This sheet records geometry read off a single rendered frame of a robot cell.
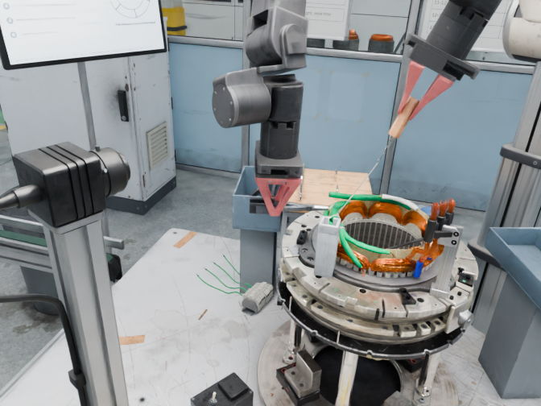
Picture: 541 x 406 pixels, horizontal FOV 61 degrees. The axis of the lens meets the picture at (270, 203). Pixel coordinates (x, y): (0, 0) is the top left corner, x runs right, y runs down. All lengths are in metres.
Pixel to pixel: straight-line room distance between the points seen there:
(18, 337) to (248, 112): 1.95
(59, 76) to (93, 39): 1.60
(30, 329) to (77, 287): 2.07
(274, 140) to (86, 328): 0.38
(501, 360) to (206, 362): 0.58
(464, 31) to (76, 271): 0.52
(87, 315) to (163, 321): 0.74
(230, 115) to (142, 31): 1.06
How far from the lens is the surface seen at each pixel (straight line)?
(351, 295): 0.68
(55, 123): 3.26
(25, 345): 2.34
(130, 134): 2.94
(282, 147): 0.65
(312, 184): 1.06
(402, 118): 0.68
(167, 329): 1.08
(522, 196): 1.14
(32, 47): 1.47
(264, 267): 1.11
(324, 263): 0.69
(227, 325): 1.08
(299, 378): 0.90
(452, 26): 0.65
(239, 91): 0.59
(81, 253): 0.34
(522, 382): 1.05
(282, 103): 0.63
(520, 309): 0.96
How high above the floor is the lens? 1.51
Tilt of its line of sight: 27 degrees down
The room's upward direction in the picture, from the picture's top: 2 degrees clockwise
